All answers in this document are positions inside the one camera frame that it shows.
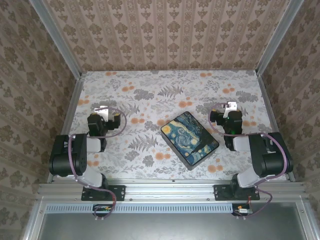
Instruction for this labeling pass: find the grey slotted cable duct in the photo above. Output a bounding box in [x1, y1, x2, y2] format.
[46, 203, 237, 214]

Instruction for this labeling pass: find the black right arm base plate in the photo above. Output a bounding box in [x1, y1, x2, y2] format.
[214, 184, 261, 202]

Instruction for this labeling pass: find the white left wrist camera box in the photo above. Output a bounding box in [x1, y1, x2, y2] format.
[94, 105, 111, 123]

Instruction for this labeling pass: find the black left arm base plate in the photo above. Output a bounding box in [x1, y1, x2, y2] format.
[81, 184, 126, 202]

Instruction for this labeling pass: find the black starry night box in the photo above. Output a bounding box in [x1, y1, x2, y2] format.
[160, 111, 220, 172]

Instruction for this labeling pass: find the aluminium frame post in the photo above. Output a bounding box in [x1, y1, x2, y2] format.
[28, 0, 83, 79]
[256, 0, 305, 76]

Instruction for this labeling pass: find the black cable connector block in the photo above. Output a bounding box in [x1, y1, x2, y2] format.
[92, 203, 114, 218]
[231, 202, 253, 218]

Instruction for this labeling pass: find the floral tablecloth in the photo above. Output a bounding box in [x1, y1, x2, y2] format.
[57, 70, 287, 181]

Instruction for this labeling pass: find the aluminium front frame rail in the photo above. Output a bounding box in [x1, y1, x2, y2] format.
[37, 179, 307, 201]

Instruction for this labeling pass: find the aluminium side frame rail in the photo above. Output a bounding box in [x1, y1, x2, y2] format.
[257, 71, 296, 182]
[47, 74, 86, 183]

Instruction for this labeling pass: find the grey metal panel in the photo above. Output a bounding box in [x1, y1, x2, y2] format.
[37, 202, 309, 240]

